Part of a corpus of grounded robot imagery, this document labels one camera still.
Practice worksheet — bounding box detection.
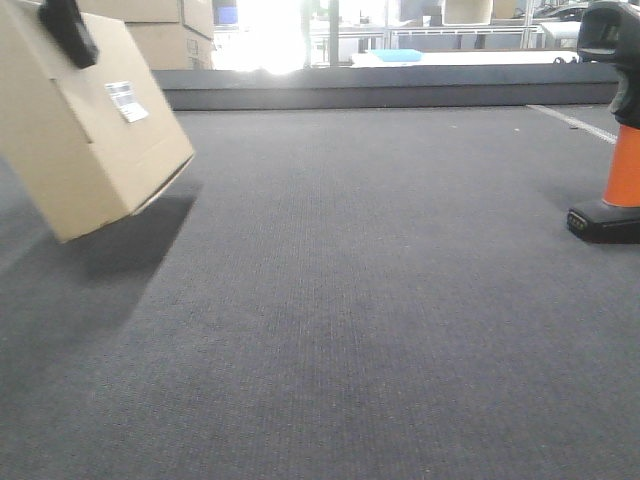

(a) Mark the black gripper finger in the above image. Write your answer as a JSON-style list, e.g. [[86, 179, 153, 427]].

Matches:
[[38, 0, 99, 69]]

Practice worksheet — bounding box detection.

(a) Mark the white barcode label sticker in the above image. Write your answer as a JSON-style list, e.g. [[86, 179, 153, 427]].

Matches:
[[105, 81, 149, 123]]

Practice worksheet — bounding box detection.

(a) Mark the large cardboard box lower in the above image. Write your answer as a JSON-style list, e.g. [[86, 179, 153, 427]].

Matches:
[[126, 23, 213, 70]]

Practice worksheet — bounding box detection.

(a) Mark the dark grey raised ledge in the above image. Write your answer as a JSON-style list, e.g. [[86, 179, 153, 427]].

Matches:
[[153, 63, 618, 111]]

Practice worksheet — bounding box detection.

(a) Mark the black orange barcode scanner gun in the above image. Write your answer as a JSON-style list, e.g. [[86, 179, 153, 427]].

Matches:
[[566, 1, 639, 242]]

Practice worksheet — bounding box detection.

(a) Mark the white background table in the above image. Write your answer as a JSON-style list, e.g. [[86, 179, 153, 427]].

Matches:
[[351, 50, 580, 68]]

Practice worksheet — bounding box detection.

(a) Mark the brown cardboard package box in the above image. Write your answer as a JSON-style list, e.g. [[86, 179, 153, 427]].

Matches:
[[1, 1, 194, 242]]

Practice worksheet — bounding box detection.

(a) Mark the blue flat tray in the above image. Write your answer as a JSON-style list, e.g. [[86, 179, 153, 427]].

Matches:
[[370, 49, 423, 63]]

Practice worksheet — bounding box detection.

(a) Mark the large cardboard box upper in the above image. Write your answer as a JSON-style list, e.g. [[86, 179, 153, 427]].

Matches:
[[77, 0, 214, 38]]

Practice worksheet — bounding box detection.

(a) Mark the large cardboard box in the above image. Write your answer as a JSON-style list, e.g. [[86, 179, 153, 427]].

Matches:
[[126, 23, 213, 70], [77, 0, 214, 38]]

